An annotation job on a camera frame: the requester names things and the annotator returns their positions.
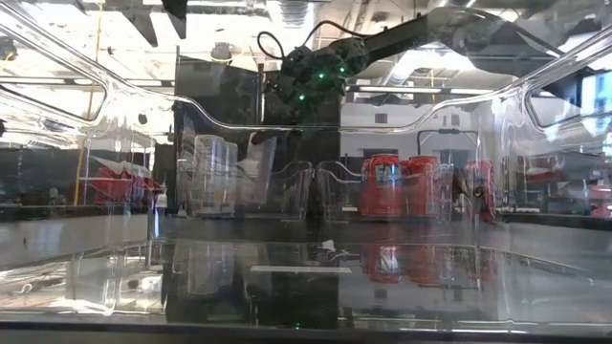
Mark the grey wall vent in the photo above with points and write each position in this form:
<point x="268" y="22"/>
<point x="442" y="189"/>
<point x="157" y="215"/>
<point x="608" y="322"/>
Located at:
<point x="381" y="118"/>

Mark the white floor appliance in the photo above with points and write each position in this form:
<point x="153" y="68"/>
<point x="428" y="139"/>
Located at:
<point x="161" y="200"/>

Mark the hanging ceiling dome fixture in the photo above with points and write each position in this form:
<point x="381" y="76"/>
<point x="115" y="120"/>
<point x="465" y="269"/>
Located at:
<point x="222" y="52"/>

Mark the black room divider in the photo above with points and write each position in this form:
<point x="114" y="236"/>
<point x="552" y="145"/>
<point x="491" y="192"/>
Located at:
<point x="38" y="172"/>

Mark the clear plastic bin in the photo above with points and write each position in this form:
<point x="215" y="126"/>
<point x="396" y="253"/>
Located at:
<point x="296" y="200"/>
<point x="306" y="296"/>
<point x="334" y="200"/>

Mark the ceiling air vent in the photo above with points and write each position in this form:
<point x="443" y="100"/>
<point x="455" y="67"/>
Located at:
<point x="291" y="12"/>

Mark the red cola can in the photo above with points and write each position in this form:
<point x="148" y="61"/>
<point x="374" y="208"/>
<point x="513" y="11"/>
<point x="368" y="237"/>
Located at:
<point x="480" y="191"/>

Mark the black ceiling spotlight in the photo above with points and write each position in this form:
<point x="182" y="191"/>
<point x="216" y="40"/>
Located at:
<point x="7" y="48"/>

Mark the red crate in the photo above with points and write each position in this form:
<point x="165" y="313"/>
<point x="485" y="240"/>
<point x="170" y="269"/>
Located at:
<point x="602" y="205"/>

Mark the black folding partition screen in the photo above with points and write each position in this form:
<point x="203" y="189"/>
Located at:
<point x="215" y="95"/>

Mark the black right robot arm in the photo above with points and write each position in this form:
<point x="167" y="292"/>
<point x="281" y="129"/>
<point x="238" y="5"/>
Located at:
<point x="397" y="36"/>

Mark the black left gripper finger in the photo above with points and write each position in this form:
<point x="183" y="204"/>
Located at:
<point x="176" y="12"/>

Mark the red storage bin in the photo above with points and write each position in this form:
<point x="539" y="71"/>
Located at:
<point x="115" y="186"/>

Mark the black tube frame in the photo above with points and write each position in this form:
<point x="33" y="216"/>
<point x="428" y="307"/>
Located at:
<point x="449" y="130"/>

